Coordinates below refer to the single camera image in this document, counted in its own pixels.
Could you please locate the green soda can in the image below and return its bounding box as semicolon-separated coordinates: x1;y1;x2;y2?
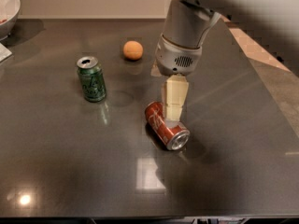
77;56;107;102

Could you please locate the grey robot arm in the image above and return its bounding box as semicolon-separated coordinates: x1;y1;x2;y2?
155;0;299;121

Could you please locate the red coke can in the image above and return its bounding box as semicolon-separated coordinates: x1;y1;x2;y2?
145;102;190;151

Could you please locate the white paper napkin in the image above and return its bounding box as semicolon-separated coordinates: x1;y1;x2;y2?
0;43;12;62

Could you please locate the orange fruit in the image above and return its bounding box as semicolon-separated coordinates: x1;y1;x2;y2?
122;41;143;61

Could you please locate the white bowl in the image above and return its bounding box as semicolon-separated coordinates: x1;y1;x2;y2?
0;0;21;40

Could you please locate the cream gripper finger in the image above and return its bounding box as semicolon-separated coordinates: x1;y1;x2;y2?
162;75;189;121

